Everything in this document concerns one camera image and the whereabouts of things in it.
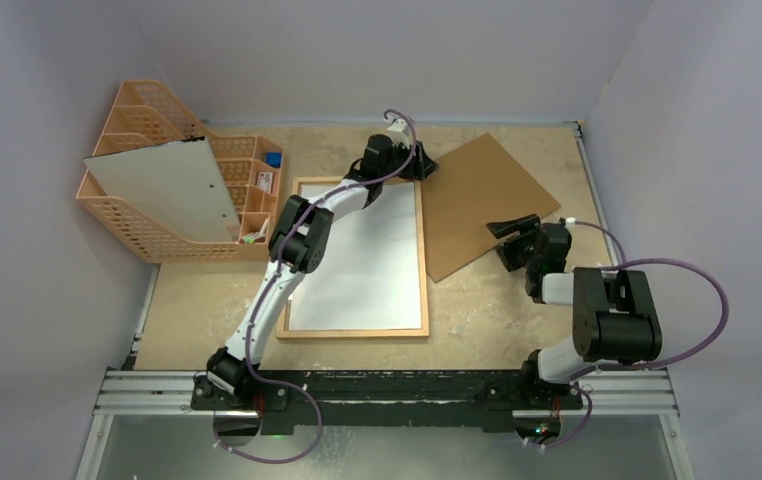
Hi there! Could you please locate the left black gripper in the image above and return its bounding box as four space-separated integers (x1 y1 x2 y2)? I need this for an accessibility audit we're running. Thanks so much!
381 142 439 186

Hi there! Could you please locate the brown frame backing board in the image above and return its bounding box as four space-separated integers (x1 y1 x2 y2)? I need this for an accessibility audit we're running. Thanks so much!
421 134 560 283

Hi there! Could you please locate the street scene photo print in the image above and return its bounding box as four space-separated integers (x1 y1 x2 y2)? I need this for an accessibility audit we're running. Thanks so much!
286 181 423 332

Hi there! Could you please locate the wooden picture frame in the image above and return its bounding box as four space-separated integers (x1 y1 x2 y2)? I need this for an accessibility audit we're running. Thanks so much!
276 175 431 341

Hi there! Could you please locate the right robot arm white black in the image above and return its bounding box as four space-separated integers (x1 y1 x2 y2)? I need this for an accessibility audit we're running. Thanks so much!
486 214 663 407

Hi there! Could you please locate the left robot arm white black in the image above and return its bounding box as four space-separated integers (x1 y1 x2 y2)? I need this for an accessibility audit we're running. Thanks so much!
205 133 437 409

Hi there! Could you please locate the blue small item in organizer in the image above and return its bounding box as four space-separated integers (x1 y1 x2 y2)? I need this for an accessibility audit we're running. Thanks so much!
264 152 283 168

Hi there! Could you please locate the red white small box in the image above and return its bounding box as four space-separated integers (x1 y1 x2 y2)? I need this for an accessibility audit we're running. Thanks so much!
255 171 275 193

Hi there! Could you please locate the white board in organizer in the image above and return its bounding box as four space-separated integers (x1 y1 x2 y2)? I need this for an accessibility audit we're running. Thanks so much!
84 136 240 243

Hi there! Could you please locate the orange plastic file organizer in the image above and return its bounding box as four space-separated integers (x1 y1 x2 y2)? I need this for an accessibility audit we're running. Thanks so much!
76 79 288 264

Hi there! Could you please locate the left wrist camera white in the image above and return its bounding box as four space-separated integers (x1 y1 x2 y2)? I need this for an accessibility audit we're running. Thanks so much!
384 117 413 150

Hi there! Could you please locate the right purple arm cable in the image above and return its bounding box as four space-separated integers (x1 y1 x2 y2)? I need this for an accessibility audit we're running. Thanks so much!
569 219 731 382

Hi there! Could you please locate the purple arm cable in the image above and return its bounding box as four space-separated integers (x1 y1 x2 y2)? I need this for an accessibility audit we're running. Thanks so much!
245 109 419 392
569 219 731 382

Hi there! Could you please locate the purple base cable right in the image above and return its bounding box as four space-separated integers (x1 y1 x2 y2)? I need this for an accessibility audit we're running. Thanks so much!
520 380 594 452

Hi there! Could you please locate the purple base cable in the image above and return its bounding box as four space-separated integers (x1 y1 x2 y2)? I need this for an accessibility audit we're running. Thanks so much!
520 380 594 452
212 380 324 466

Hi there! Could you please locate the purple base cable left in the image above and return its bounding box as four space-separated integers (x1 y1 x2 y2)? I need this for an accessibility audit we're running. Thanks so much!
212 380 324 466

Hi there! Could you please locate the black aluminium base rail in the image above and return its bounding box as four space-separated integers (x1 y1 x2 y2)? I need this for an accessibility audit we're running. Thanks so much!
94 370 678 435

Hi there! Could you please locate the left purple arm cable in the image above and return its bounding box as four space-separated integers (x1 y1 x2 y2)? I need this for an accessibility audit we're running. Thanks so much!
245 109 419 392

